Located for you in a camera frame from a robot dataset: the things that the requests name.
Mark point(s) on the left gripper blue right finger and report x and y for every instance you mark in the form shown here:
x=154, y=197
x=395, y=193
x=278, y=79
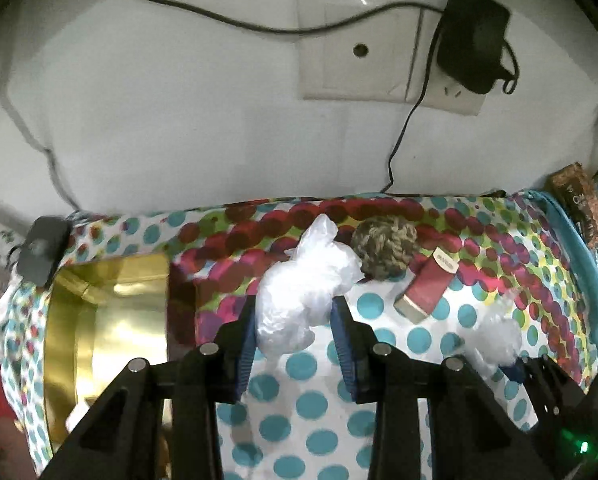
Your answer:
x=354, y=342

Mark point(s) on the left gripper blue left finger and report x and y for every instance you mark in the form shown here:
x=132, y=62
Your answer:
x=247, y=333

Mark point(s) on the large clear plastic bag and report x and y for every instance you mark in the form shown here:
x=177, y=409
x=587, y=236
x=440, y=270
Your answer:
x=295, y=295

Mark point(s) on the small clear plastic bag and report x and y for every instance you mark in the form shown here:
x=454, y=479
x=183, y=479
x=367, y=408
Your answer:
x=497, y=338

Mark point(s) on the red rectangular small box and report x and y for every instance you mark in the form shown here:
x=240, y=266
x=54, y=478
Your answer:
x=427, y=287

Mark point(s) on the blue towel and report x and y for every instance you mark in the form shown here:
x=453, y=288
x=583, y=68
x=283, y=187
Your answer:
x=579, y=255

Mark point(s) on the polka dot tablecloth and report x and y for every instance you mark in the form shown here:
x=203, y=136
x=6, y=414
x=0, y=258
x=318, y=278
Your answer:
x=297, y=420

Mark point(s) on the gold lined gift box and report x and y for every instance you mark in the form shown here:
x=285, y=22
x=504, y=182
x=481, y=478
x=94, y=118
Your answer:
x=103, y=314

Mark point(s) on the black flat device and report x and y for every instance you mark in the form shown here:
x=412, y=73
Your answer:
x=43, y=249

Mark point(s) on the brown snack bag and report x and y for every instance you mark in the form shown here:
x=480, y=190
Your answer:
x=574, y=189

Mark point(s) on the black power adapter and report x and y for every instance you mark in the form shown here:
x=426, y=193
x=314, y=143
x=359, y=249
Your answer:
x=470, y=48

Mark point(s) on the camouflage rope ball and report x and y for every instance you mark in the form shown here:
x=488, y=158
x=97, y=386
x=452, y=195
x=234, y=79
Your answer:
x=385, y=245

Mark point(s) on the beige wall socket panel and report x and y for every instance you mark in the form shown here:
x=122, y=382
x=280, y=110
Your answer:
x=382, y=59

